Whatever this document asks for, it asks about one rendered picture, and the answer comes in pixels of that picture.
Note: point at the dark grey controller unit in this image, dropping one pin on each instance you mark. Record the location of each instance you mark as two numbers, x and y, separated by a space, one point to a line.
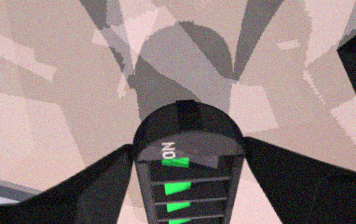
188 157

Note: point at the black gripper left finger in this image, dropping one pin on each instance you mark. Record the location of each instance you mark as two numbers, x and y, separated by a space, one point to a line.
94 195

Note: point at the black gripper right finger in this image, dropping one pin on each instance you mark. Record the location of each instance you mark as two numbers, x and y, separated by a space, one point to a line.
301 189

